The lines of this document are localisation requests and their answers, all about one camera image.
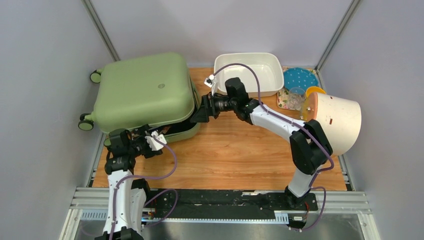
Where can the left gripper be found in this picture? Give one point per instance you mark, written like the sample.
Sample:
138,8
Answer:
149,152

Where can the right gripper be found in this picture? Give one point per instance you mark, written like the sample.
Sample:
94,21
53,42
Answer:
207,106

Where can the green hard-shell suitcase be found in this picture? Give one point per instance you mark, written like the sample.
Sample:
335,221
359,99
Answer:
154,90

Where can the white plastic tub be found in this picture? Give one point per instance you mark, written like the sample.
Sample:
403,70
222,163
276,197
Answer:
265,65

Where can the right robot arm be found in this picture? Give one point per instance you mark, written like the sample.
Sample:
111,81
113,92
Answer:
310,147

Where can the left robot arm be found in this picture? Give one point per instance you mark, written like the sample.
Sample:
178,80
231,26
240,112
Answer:
127,193

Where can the floral placemat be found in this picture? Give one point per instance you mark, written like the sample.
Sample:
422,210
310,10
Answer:
282,95

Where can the clear drinking glass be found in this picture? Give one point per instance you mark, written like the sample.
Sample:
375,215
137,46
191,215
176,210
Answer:
296,98

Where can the blue dotted plate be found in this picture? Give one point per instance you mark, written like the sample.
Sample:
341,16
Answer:
298,77

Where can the transparent orange disc lid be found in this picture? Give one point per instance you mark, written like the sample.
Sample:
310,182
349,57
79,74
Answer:
308,109

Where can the yellow bowl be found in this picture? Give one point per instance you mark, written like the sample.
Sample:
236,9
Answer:
314,89

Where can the cream cylindrical container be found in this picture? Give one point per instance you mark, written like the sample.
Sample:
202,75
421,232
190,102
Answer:
340,120

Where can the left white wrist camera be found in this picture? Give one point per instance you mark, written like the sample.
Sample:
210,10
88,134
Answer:
155,140

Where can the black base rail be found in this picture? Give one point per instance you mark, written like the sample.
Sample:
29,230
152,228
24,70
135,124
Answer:
217,204

